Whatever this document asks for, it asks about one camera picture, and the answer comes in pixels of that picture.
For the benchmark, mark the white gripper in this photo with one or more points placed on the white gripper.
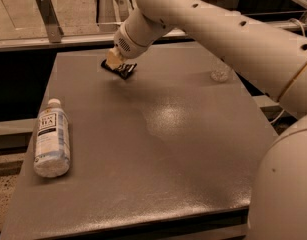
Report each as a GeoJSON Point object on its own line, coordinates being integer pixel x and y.
{"type": "Point", "coordinates": [129, 48]}

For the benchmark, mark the black rxbar chocolate wrapper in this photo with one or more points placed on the black rxbar chocolate wrapper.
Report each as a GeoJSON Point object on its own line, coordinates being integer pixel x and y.
{"type": "Point", "coordinates": [124, 70]}

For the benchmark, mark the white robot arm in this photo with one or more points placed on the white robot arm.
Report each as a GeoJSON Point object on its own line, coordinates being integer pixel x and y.
{"type": "Point", "coordinates": [273, 60]}

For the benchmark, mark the clear plastic water bottle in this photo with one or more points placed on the clear plastic water bottle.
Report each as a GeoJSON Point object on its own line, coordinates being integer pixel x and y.
{"type": "Point", "coordinates": [220, 71]}

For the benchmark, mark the blue labelled tea bottle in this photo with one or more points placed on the blue labelled tea bottle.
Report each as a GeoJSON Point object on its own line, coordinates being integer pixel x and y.
{"type": "Point", "coordinates": [52, 148]}

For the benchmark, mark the horizontal metal rail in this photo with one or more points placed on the horizontal metal rail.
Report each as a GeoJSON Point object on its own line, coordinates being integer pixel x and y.
{"type": "Point", "coordinates": [88, 41]}

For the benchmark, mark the left metal rail bracket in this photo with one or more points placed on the left metal rail bracket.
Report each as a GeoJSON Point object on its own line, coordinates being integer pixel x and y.
{"type": "Point", "coordinates": [51, 23]}

